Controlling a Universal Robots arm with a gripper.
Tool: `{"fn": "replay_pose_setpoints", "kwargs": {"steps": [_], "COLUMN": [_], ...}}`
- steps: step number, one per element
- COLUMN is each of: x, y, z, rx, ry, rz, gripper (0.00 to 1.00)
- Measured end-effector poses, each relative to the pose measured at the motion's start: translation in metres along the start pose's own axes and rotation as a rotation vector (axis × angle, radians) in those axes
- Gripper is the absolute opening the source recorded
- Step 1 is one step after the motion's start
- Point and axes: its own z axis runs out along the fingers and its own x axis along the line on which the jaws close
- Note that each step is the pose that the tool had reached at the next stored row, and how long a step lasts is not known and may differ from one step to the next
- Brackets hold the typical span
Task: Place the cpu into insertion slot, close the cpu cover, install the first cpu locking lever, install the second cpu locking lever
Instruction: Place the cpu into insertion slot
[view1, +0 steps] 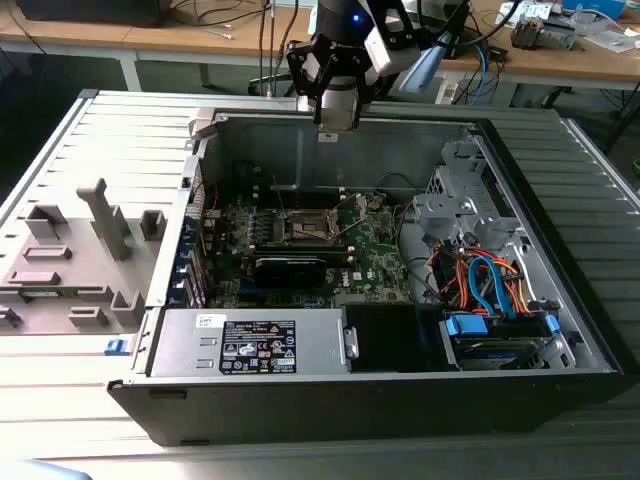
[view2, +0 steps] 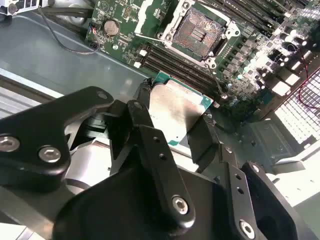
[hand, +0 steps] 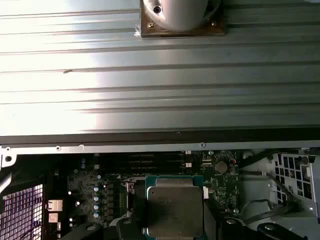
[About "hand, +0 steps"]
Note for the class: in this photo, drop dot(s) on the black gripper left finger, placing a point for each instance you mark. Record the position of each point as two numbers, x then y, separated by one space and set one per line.
127 230

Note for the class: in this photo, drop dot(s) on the RAM slot white latch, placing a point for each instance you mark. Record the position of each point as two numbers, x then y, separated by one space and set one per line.
155 166
155 155

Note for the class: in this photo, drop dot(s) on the black silver PC case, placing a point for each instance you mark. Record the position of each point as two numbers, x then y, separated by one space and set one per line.
125 148

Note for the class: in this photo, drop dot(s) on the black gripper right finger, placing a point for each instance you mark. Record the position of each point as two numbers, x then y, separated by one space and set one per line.
235 230

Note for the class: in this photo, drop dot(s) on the coin cell battery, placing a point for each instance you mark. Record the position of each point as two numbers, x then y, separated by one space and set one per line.
220 167

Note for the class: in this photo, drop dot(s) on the silver green CPU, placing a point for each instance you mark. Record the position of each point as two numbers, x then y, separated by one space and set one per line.
172 210

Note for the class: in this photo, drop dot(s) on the silver drive cage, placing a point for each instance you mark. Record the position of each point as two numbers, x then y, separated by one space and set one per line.
311 185

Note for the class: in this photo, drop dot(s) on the green motherboard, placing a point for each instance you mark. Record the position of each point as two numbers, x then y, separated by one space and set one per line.
225 190

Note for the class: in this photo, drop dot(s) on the brown square base plate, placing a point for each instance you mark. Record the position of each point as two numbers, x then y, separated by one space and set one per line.
180 34

